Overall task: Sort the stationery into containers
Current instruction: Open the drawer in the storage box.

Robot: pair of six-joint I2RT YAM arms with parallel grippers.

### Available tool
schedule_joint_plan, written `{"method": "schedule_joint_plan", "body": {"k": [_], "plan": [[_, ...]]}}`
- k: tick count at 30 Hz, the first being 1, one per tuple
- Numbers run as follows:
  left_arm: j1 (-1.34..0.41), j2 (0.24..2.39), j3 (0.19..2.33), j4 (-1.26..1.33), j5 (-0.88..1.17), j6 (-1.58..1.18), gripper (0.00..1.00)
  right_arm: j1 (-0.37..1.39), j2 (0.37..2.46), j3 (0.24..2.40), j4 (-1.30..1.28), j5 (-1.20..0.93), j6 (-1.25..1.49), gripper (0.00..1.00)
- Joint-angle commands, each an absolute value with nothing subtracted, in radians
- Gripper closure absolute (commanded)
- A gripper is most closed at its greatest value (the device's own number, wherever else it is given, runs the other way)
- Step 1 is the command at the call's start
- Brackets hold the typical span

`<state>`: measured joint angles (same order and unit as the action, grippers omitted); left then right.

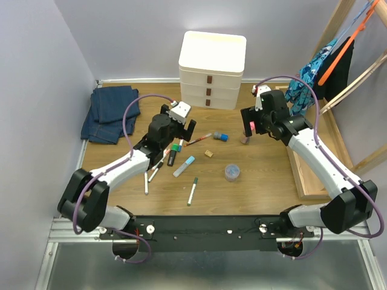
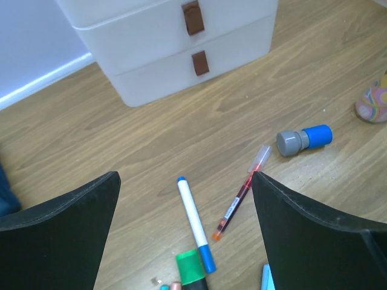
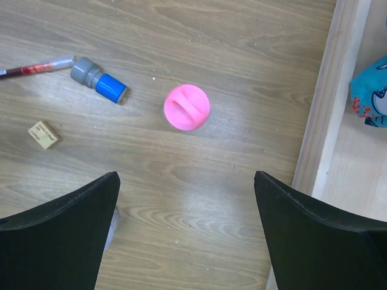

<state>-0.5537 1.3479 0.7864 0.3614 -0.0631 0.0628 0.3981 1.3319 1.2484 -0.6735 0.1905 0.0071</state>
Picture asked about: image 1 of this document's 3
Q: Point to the drawer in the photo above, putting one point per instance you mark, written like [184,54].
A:
[206,91]
[209,102]

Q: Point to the white drawer unit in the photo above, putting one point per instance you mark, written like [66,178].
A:
[212,59]

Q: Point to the black garment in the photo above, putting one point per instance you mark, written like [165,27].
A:
[338,79]

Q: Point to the purple capped white marker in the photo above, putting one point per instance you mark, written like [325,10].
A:
[146,183]

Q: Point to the wooden tray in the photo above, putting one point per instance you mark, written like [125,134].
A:
[315,176]

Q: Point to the black capped white marker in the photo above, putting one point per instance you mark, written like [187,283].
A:
[155,172]

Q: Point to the blue capped white marker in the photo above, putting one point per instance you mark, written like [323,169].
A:
[180,145]

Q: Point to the aluminium rail frame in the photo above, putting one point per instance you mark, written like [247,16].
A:
[265,186]

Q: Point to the folded blue jeans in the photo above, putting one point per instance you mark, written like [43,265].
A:
[103,123]

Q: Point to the green black highlighter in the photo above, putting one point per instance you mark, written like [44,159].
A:
[172,154]

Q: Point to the teal capped white marker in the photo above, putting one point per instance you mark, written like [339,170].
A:
[153,168]

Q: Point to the dark green capped marker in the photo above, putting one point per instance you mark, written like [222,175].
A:
[192,191]

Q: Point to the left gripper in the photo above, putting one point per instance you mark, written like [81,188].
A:
[188,133]

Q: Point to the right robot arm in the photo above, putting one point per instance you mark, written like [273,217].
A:
[351,198]

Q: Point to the grey blue glue cap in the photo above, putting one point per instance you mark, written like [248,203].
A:
[220,136]

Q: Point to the blue patterned garment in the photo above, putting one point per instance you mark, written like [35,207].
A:
[297,93]

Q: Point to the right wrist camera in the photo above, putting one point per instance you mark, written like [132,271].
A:
[257,91]

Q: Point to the orange hanger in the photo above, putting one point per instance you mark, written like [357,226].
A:
[341,53]

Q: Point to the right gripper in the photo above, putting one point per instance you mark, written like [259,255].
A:
[249,114]

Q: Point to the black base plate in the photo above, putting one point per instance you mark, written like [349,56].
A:
[215,233]

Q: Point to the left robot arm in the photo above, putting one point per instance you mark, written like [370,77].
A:
[85,199]

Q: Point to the red gel pen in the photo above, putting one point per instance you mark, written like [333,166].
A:
[197,140]

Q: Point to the pink capped white marker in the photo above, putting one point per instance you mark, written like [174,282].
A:
[165,153]

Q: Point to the small wooden stamp block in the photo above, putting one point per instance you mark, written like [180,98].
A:
[208,153]

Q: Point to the light blue highlighter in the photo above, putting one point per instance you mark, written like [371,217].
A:
[184,166]

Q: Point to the pink lidded tube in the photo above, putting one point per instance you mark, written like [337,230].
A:
[244,139]

